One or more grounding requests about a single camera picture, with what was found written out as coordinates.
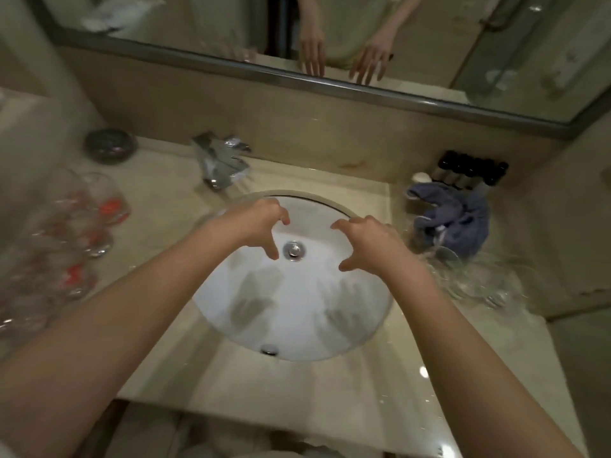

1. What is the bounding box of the person's left forearm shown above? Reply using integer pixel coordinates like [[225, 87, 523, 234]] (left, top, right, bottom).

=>
[[0, 215, 246, 458]]

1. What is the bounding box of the clear drinking glass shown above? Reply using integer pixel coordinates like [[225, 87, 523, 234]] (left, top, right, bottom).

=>
[[444, 255, 537, 310], [406, 219, 461, 282]]

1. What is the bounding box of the person's right hand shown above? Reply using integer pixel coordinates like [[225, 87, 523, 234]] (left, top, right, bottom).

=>
[[331, 215, 412, 278]]

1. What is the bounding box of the blue cloth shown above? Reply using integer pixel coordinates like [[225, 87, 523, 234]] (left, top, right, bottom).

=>
[[406, 182, 491, 259]]

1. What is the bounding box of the clear glass with red label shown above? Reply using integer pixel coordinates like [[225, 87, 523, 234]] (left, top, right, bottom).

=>
[[79, 171, 132, 228], [53, 205, 115, 259], [19, 243, 98, 301], [0, 281, 55, 339]]

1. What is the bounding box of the person's left hand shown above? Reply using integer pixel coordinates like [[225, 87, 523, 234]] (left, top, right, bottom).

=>
[[228, 198, 291, 261]]

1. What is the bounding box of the dark round dish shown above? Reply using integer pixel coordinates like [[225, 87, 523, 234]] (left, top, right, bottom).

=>
[[85, 128, 139, 164]]

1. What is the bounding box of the wall mirror with metal frame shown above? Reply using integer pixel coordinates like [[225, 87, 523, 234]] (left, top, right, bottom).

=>
[[24, 0, 611, 141]]

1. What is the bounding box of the white round sink basin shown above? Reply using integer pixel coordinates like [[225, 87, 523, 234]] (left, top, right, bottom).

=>
[[191, 191, 395, 363]]

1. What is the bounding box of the person's right forearm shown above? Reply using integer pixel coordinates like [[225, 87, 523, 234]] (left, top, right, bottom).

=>
[[381, 243, 587, 458]]

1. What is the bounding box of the chrome faucet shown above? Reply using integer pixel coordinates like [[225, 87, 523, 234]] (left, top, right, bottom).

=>
[[191, 131, 253, 191]]

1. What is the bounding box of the row of black-capped bottles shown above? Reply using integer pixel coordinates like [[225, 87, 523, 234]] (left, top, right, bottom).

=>
[[437, 150, 509, 190]]

